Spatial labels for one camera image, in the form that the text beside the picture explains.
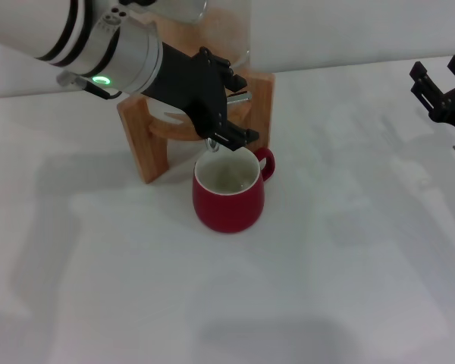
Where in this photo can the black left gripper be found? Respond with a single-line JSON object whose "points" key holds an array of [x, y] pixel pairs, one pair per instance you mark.
{"points": [[182, 87]]}

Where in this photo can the chrome faucet tap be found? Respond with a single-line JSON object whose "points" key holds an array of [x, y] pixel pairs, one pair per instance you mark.
{"points": [[239, 98]]}

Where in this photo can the red cup with white inside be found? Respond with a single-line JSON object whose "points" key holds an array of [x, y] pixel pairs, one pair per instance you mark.
{"points": [[227, 212]]}

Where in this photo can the clear glass dispenser jar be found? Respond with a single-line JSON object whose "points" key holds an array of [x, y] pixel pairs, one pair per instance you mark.
{"points": [[227, 34]]}

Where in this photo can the wooden dispenser stand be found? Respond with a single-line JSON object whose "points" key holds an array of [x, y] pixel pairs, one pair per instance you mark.
{"points": [[151, 151]]}

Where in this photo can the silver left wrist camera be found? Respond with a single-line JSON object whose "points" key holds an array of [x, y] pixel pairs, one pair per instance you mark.
{"points": [[182, 9]]}

